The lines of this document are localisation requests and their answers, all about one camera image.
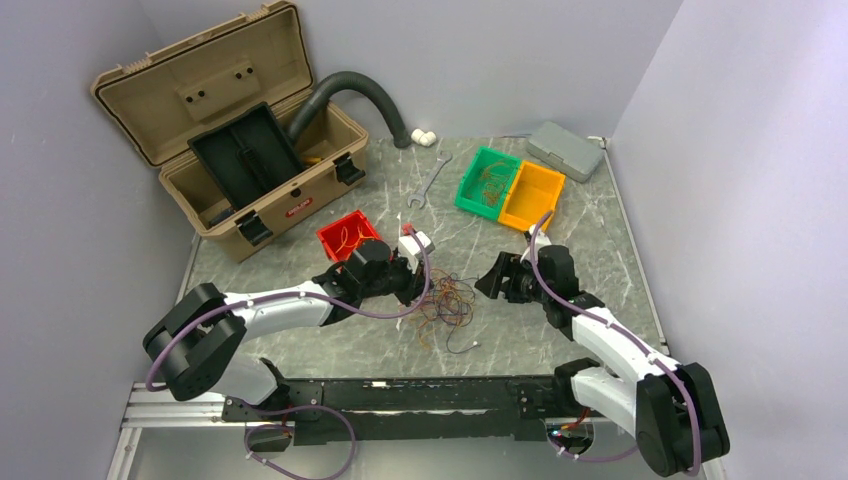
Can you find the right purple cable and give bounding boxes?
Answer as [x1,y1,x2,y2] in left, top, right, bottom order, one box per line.
[527,210,704,477]

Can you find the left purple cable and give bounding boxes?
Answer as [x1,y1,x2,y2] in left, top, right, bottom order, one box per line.
[144,228,433,480]

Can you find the tan plastic toolbox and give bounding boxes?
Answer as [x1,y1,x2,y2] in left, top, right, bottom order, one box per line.
[91,1,368,261]

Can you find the silver open-end wrench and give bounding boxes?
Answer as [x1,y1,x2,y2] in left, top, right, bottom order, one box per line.
[407,150,453,208]

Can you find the black corrugated hose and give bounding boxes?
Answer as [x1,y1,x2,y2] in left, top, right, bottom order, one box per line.
[286,70,413,150]

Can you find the red plastic bin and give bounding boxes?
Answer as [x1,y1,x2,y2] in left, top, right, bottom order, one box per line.
[316,210,381,262]

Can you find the white pipe fitting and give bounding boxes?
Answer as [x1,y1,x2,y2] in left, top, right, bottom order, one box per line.
[410,129,438,147]

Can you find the coloured wire bundle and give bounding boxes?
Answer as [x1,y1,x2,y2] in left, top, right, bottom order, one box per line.
[397,268,484,356]

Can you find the orange plastic bin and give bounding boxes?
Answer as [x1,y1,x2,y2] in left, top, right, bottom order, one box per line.
[497,161,566,231]

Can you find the grey plastic case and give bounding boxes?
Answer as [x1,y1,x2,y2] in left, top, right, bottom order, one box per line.
[526,121,604,183]

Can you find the yellow wire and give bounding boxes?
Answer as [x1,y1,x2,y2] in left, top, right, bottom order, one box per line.
[332,223,372,260]

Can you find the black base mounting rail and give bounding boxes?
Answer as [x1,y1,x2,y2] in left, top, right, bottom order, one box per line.
[221,375,584,446]

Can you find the black toolbox tray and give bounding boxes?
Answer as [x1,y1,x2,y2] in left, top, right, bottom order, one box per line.
[188,102,306,210]

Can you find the aluminium extrusion frame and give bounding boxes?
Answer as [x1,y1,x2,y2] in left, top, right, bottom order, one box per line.
[106,382,225,479]

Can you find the purple cable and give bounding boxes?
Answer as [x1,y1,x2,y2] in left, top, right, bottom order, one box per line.
[144,228,433,480]
[527,210,704,477]

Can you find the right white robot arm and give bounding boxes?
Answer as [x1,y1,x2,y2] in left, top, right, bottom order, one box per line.
[475,245,730,477]

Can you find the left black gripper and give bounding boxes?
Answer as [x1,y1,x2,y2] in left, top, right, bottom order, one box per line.
[360,248,434,307]

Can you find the brown wires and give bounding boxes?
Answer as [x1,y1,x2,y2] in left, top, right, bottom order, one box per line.
[471,158,518,208]

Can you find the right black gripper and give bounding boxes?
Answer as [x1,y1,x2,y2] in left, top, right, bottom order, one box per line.
[475,251,552,305]

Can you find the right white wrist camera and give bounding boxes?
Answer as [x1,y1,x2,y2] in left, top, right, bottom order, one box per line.
[525,226,551,254]

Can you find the green plastic bin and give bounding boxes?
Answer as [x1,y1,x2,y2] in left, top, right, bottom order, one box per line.
[454,146,522,221]

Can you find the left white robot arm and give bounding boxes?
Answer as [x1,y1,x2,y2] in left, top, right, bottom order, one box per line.
[142,231,434,420]

